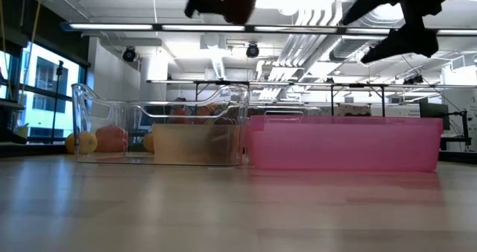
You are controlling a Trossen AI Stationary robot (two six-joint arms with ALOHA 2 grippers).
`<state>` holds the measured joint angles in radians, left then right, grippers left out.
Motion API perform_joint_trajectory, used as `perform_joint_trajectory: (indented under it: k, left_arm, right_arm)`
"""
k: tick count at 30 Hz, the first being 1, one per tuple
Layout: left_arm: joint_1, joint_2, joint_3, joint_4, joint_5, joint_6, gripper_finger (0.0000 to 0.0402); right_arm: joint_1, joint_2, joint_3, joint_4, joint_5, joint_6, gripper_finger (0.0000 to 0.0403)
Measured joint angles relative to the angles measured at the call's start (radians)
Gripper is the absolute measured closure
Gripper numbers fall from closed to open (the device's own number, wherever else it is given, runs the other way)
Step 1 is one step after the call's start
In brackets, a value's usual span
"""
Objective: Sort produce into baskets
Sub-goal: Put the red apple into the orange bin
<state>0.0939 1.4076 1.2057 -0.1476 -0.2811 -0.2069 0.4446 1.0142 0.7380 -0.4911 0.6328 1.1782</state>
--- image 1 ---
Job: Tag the clear bin with white sticker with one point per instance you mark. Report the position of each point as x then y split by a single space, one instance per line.
283 112

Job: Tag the large window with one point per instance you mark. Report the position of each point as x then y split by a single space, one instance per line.
44 114

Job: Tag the red bell pepper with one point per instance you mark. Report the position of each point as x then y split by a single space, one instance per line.
111 138

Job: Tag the black background table frame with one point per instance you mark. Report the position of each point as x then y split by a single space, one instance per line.
382 99

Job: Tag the person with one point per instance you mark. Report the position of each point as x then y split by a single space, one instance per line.
180 113

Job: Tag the pink plastic bin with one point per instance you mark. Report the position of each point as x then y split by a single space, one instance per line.
335 147

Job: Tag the clear plastic bin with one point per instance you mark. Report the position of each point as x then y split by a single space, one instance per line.
123 159

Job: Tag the white ceiling pipes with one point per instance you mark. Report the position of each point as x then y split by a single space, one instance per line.
305 47

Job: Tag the orange fruit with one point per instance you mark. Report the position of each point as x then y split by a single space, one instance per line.
148 142

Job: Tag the black tripod stand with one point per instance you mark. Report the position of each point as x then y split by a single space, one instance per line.
57 95

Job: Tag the dark red apple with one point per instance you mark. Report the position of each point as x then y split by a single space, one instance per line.
240 3

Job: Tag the yellow lemon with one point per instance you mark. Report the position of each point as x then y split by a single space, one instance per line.
85 142

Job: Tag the black background monitor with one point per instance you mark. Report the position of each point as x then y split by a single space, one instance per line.
434 112

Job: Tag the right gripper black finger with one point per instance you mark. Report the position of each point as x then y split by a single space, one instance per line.
410 41
376 2

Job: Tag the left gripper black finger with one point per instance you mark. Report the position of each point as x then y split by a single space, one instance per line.
203 6

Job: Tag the black round ceiling camera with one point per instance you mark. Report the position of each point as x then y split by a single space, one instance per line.
252 50
129 54

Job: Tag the yellow-green cup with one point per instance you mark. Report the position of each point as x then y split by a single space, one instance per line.
22 131

